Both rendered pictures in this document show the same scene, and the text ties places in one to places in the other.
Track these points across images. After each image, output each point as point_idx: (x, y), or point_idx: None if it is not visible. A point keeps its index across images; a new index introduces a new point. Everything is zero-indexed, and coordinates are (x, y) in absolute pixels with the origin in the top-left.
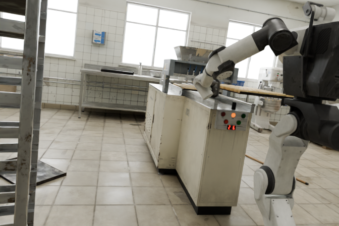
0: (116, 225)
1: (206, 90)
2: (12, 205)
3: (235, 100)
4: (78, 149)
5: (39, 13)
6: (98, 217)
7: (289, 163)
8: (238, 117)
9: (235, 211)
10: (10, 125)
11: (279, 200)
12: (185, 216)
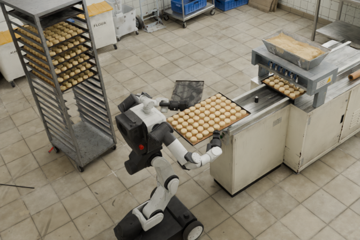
0: (171, 152)
1: (160, 107)
2: (105, 119)
3: (249, 117)
4: (242, 87)
5: (56, 82)
6: None
7: (158, 172)
8: (220, 133)
9: (240, 199)
10: (97, 92)
11: (162, 188)
12: (207, 175)
